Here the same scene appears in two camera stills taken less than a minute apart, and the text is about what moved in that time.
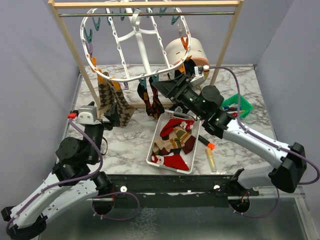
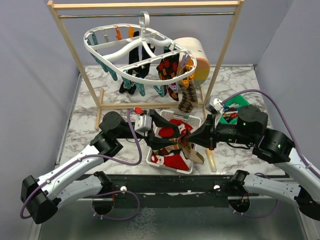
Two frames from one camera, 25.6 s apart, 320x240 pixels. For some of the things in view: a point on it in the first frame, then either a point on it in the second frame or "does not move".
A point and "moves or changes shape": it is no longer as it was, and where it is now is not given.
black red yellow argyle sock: x=142 y=92 -> x=167 y=67
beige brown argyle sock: x=105 y=92 moves or changes shape
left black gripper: x=113 y=116 -> x=156 y=142
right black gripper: x=173 y=89 -> x=206 y=135
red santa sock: x=176 y=162 does not move
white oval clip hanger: x=128 y=40 moves or changes shape
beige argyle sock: x=125 y=110 -> x=181 y=69
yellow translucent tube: x=211 y=159 does not move
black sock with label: x=189 y=68 -> x=129 y=84
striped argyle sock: x=179 y=137 moves or changes shape
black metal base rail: x=180 y=191 does not move
